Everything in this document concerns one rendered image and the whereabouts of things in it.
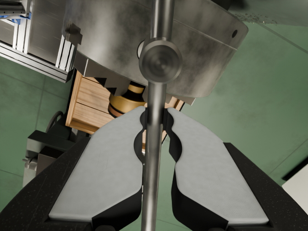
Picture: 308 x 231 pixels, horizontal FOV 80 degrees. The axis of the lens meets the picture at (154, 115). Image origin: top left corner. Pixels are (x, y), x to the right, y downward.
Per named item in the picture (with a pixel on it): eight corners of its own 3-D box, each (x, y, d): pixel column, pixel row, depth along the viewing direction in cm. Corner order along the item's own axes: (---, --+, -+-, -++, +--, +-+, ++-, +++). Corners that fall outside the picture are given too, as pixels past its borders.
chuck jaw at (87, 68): (129, 36, 37) (70, 19, 28) (145, 46, 34) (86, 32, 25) (113, 85, 42) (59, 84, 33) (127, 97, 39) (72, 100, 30)
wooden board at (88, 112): (86, 45, 59) (81, 47, 55) (187, 87, 65) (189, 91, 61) (69, 120, 72) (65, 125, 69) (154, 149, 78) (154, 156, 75)
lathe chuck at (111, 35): (100, -16, 46) (20, -54, 18) (210, 37, 52) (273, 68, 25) (91, 22, 50) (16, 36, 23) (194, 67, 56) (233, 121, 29)
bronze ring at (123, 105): (110, 78, 37) (98, 115, 41) (153, 96, 38) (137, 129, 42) (119, 66, 45) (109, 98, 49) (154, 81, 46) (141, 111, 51)
